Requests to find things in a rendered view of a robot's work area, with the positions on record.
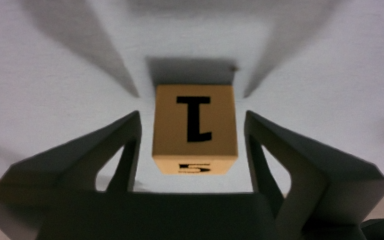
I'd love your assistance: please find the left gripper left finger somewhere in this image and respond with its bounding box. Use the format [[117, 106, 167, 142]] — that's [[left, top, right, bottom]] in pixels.
[[0, 110, 143, 192]]

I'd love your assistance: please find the orange number cube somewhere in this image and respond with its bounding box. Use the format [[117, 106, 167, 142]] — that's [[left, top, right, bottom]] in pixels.
[[151, 84, 239, 175]]

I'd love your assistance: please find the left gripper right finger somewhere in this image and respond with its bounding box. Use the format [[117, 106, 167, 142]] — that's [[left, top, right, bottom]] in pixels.
[[243, 110, 384, 240]]

